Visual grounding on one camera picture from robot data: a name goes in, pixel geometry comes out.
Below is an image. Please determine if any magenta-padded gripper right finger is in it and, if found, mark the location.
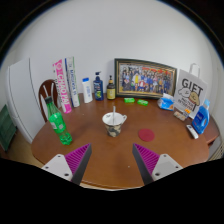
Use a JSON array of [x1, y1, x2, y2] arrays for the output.
[[132, 143, 184, 186]]

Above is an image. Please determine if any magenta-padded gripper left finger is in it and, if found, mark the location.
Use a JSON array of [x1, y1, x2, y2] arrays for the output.
[[41, 143, 93, 186]]

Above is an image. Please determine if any green plastic drink bottle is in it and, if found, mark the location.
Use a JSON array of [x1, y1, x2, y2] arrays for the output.
[[44, 95, 73, 146]]

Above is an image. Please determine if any flat round red coaster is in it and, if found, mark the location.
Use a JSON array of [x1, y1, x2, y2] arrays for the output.
[[137, 128, 156, 143]]

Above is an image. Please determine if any small white remote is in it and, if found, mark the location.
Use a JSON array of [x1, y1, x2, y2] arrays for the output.
[[185, 124, 200, 140]]

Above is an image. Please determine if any camouflage print paper cup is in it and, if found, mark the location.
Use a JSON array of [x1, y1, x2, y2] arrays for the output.
[[101, 111, 128, 138]]

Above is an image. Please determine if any blue detergent bottle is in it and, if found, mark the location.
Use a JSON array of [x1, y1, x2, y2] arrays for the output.
[[191, 99, 211, 135]]

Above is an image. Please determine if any blue tissue pack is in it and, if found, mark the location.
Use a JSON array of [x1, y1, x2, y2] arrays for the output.
[[157, 93, 175, 111]]

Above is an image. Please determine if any green crate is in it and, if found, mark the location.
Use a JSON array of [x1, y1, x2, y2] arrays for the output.
[[0, 104, 18, 152]]

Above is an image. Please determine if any dark wooden chair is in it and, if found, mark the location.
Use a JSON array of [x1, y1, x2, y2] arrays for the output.
[[38, 78, 63, 123]]

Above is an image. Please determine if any white stirring stick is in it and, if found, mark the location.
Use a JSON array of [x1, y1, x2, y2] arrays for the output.
[[112, 105, 117, 126]]

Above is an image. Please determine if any white lotion bottle blue cap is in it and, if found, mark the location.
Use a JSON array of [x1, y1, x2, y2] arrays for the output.
[[81, 77, 94, 104]]

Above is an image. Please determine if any pink and white tube box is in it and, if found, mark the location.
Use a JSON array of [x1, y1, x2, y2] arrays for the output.
[[52, 59, 73, 115]]

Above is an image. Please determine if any white cabinet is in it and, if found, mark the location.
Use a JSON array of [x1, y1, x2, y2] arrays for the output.
[[5, 58, 46, 144]]

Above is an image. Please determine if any white paper gift bag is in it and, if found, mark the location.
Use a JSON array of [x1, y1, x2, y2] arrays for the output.
[[173, 63, 208, 116]]

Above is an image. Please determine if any white tube box blue print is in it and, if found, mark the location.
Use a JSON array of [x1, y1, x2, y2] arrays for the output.
[[64, 56, 81, 108]]

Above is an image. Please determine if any dark blue pump bottle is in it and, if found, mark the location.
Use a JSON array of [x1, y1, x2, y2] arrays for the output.
[[93, 71, 105, 102]]

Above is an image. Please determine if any brown bottle yellow label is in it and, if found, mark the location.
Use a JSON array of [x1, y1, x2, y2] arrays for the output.
[[106, 75, 117, 101]]

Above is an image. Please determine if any framed group photo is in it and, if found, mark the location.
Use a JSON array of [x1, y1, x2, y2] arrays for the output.
[[114, 58, 178, 100]]

